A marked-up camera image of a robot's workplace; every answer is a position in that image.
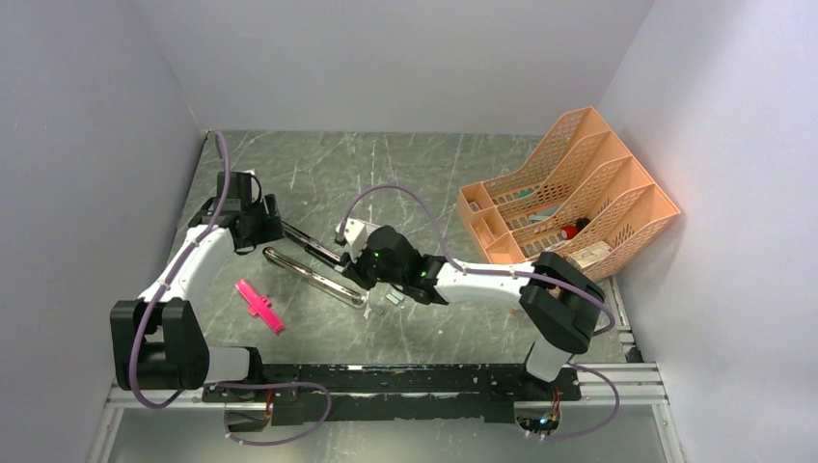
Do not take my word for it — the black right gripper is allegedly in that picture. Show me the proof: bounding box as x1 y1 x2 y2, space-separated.
340 238 406 291

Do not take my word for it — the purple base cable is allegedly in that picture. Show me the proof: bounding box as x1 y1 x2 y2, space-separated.
210 381 334 449

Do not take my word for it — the red black item in organizer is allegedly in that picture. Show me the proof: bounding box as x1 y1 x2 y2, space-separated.
559 217 590 240

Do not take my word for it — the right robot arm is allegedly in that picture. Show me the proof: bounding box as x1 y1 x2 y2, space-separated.
336 220 605 399

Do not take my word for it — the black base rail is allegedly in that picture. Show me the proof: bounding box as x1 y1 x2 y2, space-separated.
202 364 581 425

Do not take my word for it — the black stapler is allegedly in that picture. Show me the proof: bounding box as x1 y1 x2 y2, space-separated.
282 222 341 267

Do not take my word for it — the pink plastic clip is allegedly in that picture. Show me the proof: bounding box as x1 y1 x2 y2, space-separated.
234 279 286 335

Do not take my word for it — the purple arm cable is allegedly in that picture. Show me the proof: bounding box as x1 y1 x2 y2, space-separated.
127 130 232 410
335 183 622 442

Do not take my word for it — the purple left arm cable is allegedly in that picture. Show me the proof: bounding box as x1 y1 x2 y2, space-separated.
127 130 232 410

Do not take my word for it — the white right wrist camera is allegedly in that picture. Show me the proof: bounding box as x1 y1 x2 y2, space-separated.
342 219 378 261

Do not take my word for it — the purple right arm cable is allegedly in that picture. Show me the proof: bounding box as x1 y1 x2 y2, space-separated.
335 183 622 442

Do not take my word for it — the beige box in organizer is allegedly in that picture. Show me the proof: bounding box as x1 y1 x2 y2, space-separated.
566 241 614 272

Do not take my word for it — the orange file organizer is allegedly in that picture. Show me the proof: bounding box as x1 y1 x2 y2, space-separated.
456 106 681 281

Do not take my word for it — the beige stapler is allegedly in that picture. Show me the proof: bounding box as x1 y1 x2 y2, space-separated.
262 247 368 310

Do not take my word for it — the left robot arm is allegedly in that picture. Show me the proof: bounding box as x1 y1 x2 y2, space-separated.
110 171 284 401

